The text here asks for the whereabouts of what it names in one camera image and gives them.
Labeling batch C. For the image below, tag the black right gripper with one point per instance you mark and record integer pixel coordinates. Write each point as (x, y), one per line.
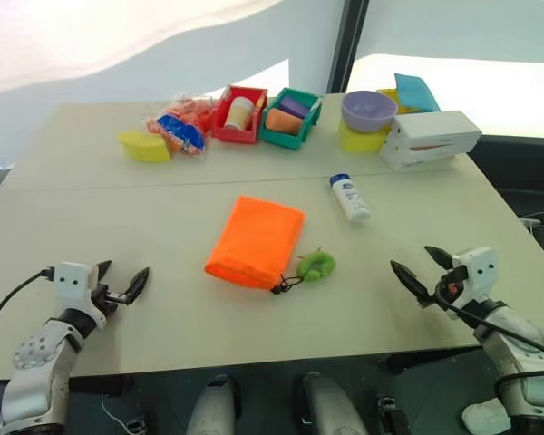
(458, 275)

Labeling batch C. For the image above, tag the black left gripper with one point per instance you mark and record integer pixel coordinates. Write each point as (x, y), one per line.
(100, 299)

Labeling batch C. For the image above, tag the green fuzzy scrunchie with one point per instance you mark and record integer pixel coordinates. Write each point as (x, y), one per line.
(328, 263)

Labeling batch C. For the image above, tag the white bottle with blue cap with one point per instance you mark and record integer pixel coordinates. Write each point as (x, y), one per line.
(353, 201)

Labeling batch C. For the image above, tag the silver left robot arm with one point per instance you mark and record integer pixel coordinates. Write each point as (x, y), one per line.
(36, 362)

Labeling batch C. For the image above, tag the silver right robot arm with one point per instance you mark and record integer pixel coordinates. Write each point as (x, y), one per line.
(512, 344)

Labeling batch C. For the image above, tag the orange blue snack bag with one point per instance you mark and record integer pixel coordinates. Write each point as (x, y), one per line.
(181, 131)

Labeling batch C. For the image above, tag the black table clamp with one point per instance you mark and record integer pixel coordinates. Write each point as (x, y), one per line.
(100, 386)

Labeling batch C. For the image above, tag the white cardboard box with print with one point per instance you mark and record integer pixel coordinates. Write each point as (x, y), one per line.
(403, 159)

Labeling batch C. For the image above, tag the yellow wedge-shaped sponge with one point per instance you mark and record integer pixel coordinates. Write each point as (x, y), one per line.
(145, 147)

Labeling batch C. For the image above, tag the white long cardboard box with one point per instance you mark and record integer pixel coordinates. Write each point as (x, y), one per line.
(435, 124)

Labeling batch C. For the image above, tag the yellow square block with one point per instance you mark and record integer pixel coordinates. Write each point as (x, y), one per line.
(358, 141)

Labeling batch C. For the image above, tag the black floor device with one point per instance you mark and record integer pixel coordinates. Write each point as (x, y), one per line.
(392, 417)

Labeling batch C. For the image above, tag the white rounded floor object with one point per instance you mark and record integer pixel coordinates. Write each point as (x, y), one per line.
(485, 419)

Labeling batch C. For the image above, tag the grey rounded robot leg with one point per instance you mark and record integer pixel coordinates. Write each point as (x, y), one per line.
(328, 408)
(213, 408)

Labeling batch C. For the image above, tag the purple plastic bowl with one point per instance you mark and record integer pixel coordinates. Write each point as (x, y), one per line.
(367, 118)

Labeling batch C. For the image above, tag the yellow container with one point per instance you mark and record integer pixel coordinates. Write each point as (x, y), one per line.
(390, 97)

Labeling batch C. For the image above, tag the red plastic storage bin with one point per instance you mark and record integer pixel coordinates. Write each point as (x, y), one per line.
(236, 134)

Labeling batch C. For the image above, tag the green plastic storage bin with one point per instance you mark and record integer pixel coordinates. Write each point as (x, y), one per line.
(281, 138)

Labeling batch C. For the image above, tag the cream cylindrical cup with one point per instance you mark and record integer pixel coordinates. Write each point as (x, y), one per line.
(238, 113)

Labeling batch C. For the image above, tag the orange cylinder block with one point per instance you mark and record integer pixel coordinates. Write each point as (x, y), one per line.
(281, 121)

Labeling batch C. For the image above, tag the purple block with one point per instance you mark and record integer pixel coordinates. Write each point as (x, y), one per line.
(294, 106)

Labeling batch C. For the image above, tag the dark vertical pillar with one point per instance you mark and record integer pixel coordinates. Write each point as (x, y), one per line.
(346, 45)

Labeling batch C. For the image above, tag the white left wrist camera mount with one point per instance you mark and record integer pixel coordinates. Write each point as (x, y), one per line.
(72, 281)

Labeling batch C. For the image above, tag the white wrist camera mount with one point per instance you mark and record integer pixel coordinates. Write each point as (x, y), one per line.
(72, 281)
(478, 267)

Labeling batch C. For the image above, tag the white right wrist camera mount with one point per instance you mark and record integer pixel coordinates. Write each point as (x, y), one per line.
(478, 267)

